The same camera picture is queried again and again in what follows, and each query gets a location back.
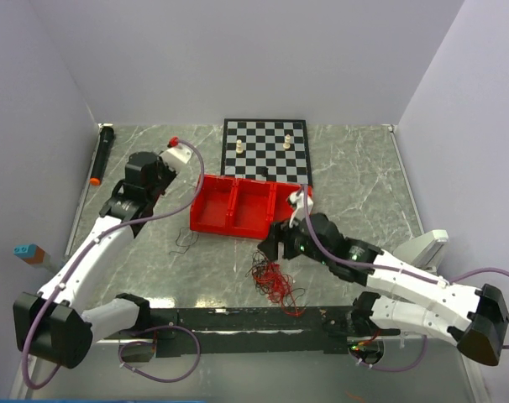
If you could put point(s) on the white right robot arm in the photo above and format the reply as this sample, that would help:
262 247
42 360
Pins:
398 295

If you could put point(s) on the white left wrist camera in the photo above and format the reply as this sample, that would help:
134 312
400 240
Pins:
176 155

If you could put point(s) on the black marker with orange cap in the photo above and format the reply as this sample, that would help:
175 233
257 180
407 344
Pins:
105 144

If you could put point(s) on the white chess piece right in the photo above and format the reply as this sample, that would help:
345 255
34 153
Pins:
287 142

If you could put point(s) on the white chess piece left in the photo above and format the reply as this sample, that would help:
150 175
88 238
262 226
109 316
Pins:
239 147

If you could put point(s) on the red three-compartment plastic tray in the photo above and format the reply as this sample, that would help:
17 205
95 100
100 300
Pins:
240 207

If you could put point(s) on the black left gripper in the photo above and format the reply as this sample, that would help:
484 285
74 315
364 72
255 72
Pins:
168 170

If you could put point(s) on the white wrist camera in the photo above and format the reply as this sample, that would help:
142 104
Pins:
301 204
176 155

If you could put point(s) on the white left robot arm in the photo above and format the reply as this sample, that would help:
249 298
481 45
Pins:
54 324

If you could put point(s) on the blue and brown toy block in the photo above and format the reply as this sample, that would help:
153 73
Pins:
31 254

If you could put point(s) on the white chess piece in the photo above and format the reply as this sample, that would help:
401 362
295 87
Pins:
287 142
239 147

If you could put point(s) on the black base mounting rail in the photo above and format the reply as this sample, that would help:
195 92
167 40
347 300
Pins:
328 329

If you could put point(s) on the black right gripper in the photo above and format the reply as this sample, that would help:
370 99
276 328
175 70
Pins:
279 231

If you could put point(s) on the black and grey chessboard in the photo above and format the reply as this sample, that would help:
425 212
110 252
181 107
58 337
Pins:
262 143

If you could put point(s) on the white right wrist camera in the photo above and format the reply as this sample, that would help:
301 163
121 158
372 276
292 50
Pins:
301 204

